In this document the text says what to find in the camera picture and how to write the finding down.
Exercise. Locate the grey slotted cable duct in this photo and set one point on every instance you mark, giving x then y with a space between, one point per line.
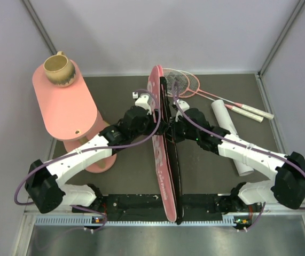
69 220

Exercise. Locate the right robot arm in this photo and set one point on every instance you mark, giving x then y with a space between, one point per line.
285 174

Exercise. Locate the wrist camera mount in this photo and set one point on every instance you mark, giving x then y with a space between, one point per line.
144 100
181 106

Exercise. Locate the white pink badminton racket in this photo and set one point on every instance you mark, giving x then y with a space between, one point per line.
221 100

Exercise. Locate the pink two-tier side table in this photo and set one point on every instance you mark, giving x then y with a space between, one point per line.
69 113

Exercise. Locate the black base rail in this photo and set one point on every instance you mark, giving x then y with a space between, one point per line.
149 207

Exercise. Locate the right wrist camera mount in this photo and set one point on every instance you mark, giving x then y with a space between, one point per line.
181 106

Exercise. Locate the pink racket bag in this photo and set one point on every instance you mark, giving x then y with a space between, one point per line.
165 152

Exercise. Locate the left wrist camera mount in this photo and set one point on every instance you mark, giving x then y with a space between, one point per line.
144 100

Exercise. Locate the beige ceramic mug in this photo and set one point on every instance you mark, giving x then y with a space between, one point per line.
59 70

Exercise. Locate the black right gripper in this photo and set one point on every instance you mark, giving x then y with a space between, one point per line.
174 126

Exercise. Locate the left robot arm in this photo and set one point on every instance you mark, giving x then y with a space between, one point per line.
46 182

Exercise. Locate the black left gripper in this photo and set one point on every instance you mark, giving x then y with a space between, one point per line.
162 127

